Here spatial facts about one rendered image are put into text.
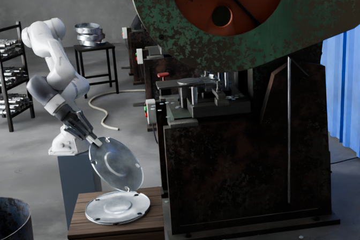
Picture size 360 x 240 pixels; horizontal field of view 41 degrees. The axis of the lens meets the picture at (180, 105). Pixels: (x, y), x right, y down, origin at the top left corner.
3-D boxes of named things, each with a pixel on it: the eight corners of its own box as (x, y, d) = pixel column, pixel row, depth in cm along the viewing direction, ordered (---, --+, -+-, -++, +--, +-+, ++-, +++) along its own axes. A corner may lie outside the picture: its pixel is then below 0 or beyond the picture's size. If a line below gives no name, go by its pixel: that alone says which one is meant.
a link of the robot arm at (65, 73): (27, 47, 230) (40, 99, 216) (43, 20, 220) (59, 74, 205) (48, 50, 238) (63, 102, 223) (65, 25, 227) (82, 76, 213)
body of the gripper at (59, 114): (51, 118, 210) (66, 133, 211) (61, 105, 207) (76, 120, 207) (59, 112, 217) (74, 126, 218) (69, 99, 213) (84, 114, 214)
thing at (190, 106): (192, 118, 241) (192, 106, 240) (180, 95, 284) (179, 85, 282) (250, 112, 245) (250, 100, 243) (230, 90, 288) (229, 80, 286)
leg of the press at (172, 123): (170, 247, 248) (157, 76, 222) (167, 235, 259) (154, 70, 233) (340, 224, 259) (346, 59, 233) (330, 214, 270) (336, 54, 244)
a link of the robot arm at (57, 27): (47, 60, 259) (35, 28, 257) (76, 49, 260) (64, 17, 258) (40, 59, 240) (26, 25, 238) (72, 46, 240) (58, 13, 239)
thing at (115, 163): (102, 192, 195) (103, 190, 195) (80, 134, 210) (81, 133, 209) (151, 192, 217) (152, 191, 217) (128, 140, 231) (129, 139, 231)
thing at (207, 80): (205, 91, 254) (205, 83, 253) (200, 84, 268) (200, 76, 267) (222, 90, 255) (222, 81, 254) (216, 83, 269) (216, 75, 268)
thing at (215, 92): (217, 106, 238) (216, 85, 235) (210, 97, 254) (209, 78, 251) (229, 105, 239) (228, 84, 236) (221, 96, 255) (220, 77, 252)
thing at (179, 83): (159, 111, 254) (157, 86, 250) (157, 104, 267) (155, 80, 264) (206, 106, 257) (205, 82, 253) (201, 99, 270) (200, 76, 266)
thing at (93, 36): (84, 98, 535) (75, 27, 512) (78, 90, 576) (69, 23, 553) (119, 94, 548) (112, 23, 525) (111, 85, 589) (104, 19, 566)
